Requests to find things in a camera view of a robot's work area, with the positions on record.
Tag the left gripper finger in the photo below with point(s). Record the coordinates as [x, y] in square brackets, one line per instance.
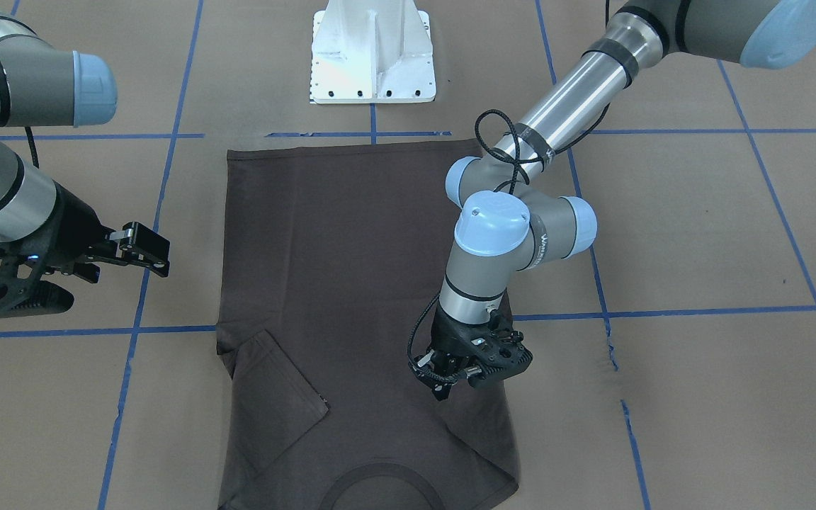
[423, 369]
[441, 385]

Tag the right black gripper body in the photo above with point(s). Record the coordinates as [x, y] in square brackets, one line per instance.
[76, 222]

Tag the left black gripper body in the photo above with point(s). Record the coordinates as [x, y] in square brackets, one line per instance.
[448, 338]

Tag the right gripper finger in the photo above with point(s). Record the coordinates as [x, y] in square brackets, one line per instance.
[157, 267]
[137, 242]

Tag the dark brown t-shirt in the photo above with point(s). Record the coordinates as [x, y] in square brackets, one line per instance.
[330, 255]

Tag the white arm mounting base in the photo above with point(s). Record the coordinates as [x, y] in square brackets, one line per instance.
[372, 52]

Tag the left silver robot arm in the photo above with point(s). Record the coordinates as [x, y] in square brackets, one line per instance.
[507, 226]

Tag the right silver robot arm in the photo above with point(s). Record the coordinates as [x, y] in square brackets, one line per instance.
[42, 86]

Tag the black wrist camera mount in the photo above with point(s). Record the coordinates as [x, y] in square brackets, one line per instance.
[23, 292]

